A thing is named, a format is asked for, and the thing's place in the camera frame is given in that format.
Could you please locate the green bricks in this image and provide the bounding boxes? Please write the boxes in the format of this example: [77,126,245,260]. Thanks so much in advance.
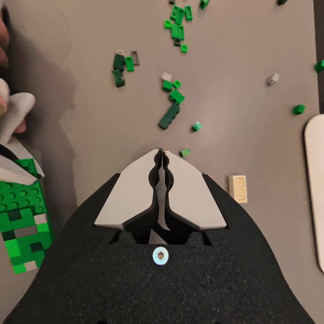
[111,0,324,158]

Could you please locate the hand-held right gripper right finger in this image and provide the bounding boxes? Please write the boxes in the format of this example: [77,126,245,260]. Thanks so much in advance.
[163,151,227,244]

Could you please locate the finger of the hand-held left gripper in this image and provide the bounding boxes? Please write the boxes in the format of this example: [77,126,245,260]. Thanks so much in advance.
[0,157,39,186]
[0,138,45,178]

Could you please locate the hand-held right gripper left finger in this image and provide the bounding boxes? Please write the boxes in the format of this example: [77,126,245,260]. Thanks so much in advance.
[94,149,163,244]

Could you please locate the white tray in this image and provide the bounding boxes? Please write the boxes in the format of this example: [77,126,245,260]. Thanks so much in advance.
[304,114,324,273]

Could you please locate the cream brick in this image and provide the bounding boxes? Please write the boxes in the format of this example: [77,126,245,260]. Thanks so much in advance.
[228,175,248,204]

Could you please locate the person's left hand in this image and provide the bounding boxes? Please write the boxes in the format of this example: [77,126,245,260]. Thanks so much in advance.
[0,15,10,71]

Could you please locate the green brick baseplate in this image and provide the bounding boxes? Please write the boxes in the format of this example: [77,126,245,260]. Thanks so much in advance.
[0,158,55,275]

